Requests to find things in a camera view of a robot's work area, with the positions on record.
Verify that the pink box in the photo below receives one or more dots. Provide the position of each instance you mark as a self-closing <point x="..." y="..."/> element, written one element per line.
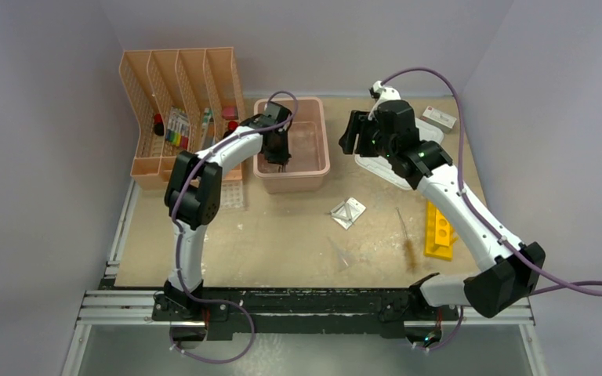
<point x="230" y="113"/>

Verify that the coloured marker pack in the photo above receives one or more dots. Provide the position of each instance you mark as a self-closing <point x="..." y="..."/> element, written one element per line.
<point x="178" y="128"/>

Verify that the white plastic lid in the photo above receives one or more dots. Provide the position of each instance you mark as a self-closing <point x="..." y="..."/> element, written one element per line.
<point x="380" y="167"/>

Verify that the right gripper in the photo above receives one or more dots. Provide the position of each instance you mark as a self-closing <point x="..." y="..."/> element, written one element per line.
<point x="360" y="124"/>

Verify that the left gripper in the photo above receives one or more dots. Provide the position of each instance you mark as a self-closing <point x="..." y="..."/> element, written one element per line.
<point x="282" y="157"/>

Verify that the clear plastic bag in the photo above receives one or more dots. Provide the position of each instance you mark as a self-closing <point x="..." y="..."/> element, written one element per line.
<point x="347" y="212"/>

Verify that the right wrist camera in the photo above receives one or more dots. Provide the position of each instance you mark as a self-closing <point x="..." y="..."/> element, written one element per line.
<point x="382" y="93"/>

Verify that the green capped tube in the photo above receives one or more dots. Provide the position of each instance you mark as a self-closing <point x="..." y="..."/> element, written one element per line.
<point x="205" y="125"/>

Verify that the pink plastic bin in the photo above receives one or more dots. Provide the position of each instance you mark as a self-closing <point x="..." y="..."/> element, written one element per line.
<point x="308" y="146"/>

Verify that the red black bottle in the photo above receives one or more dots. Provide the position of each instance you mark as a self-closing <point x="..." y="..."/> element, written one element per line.
<point x="159" y="126"/>

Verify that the clear acrylic tube rack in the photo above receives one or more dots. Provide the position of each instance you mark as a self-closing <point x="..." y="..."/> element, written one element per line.
<point x="232" y="195"/>

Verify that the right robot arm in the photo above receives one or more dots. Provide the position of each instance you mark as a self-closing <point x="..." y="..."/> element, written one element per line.
<point x="509" y="268"/>

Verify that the peach desk organizer rack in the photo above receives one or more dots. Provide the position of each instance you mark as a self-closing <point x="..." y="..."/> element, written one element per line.
<point x="155" y="80"/>

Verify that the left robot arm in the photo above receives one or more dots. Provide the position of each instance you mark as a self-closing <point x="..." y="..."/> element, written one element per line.
<point x="193" y="194"/>

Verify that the white slide box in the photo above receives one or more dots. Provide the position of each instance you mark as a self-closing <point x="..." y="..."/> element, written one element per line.
<point x="439" y="119"/>

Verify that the yellow test tube rack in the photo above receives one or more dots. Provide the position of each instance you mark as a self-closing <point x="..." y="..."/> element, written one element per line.
<point x="439" y="236"/>

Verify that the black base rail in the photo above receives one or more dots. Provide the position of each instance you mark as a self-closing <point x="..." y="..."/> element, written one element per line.
<point x="389" y="312"/>

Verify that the clear glass funnel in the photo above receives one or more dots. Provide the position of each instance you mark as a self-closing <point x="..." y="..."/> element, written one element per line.
<point x="343" y="258"/>

